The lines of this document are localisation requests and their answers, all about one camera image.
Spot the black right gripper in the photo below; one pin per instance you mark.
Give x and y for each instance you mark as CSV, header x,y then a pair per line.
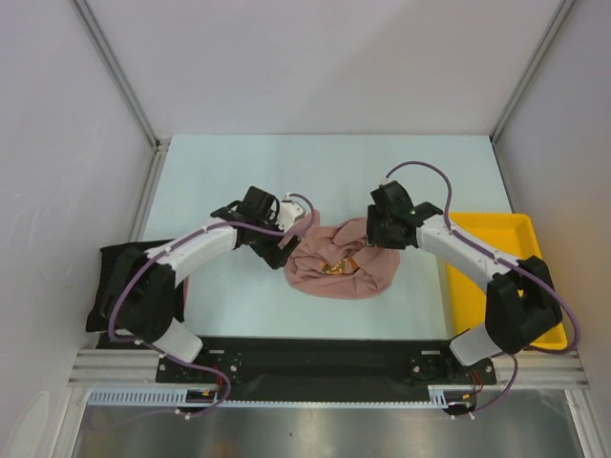
x,y
373,234

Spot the pink t shirt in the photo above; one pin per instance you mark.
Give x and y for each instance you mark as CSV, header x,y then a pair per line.
x,y
335,262

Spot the yellow plastic tray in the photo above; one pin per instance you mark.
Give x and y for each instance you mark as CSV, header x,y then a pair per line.
x,y
513,234

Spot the left aluminium corner post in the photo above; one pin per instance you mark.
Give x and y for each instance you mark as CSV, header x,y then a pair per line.
x,y
107,56

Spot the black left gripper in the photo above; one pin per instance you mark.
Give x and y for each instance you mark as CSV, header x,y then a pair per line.
x,y
272,254

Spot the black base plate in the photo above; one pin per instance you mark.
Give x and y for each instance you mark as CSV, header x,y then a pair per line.
x,y
329,364

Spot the aluminium corner post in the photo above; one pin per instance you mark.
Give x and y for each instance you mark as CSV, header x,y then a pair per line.
x,y
107,56
535,62

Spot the folded black t shirt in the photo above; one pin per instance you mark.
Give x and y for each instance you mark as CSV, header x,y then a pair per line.
x,y
151,305

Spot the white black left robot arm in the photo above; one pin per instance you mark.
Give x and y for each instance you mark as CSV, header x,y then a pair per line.
x,y
184,256

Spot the aluminium frame rail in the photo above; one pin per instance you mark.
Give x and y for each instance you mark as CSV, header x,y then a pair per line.
x,y
138,367

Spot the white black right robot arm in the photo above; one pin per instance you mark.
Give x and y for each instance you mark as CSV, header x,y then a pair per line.
x,y
521,301

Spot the white slotted cable duct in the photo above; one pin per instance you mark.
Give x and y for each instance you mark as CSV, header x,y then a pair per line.
x,y
198,398

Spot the right aluminium corner post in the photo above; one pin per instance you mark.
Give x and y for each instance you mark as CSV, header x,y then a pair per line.
x,y
535,62

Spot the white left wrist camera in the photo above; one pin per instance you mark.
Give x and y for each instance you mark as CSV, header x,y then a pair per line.
x,y
290,212

